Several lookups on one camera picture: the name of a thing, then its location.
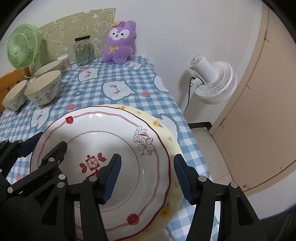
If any white red-trimmed plate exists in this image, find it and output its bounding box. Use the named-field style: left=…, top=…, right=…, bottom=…
left=30, top=106, right=171, bottom=240

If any floral ceramic bowl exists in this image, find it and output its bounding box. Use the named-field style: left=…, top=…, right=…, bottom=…
left=33, top=60, right=62, bottom=77
left=2, top=80, right=27, bottom=112
left=24, top=70, right=61, bottom=105

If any round yellow flower plate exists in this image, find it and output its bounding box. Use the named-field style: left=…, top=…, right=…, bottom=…
left=101, top=104, right=182, bottom=240

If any wooden bed headboard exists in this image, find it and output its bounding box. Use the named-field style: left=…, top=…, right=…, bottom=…
left=0, top=67, right=31, bottom=114

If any blue checkered tablecloth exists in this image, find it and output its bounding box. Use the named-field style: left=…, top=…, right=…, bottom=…
left=0, top=55, right=220, bottom=241

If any beige door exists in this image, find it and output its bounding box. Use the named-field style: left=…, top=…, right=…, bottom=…
left=212, top=6, right=295, bottom=196

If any cotton swab container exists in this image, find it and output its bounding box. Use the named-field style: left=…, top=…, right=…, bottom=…
left=57, top=54, right=70, bottom=73

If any green desk fan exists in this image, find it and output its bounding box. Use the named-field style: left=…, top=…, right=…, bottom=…
left=6, top=23, right=42, bottom=70

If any glass jar black lid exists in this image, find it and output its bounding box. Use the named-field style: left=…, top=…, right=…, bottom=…
left=74, top=35, right=93, bottom=66

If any purple plush bunny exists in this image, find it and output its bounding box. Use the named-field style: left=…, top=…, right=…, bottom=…
left=101, top=21, right=137, bottom=64

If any white standing fan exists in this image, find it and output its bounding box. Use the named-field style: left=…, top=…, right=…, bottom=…
left=189, top=54, right=237, bottom=105

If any green patterned wall mat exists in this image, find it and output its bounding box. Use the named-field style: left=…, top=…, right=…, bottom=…
left=39, top=8, right=116, bottom=66

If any black fan power cable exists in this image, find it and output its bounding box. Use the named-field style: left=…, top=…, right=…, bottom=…
left=184, top=76, right=200, bottom=112

